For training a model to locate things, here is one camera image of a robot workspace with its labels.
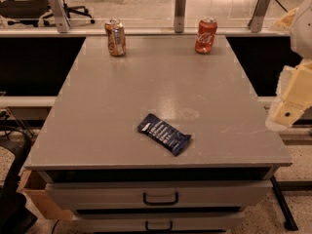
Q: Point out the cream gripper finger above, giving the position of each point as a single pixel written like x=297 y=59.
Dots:
x=293 y=96
x=285 y=22

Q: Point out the blue rxbar blueberry wrapper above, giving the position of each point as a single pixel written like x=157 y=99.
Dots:
x=165 y=134

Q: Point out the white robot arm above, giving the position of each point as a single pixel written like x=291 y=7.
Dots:
x=301 y=31

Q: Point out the red coca-cola can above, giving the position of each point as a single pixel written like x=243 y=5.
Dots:
x=205 y=35

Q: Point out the orange soda can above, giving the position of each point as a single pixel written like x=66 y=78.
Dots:
x=116 y=37

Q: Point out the black table leg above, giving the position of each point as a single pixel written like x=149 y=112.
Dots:
x=290 y=223

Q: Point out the upper grey drawer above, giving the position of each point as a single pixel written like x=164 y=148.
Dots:
x=128 y=195

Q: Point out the grey drawer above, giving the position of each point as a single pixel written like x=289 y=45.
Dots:
x=128 y=195
x=113 y=223

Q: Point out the lower grey drawer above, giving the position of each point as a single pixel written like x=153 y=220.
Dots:
x=113 y=223

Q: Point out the black office chair background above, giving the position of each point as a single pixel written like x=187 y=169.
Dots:
x=28 y=12

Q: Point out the cardboard box under table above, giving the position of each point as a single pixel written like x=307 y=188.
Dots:
x=33 y=185

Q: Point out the black chair left foreground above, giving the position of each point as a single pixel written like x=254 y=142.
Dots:
x=15 y=217

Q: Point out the right metal glass bracket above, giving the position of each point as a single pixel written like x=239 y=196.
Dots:
x=256 y=22

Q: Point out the metal glass bracket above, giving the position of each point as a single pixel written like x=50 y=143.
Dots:
x=256 y=22
x=180 y=6
x=61 y=20

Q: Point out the middle metal glass bracket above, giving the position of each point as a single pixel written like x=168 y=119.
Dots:
x=180 y=6

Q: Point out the black upper drawer handle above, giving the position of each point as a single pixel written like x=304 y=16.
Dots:
x=160 y=200

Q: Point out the black drawer handle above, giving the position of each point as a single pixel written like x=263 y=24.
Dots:
x=160 y=200
x=158 y=226

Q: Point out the black lower drawer handle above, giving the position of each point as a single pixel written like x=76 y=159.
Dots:
x=158 y=226

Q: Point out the left metal glass bracket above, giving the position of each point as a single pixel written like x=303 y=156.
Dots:
x=61 y=20

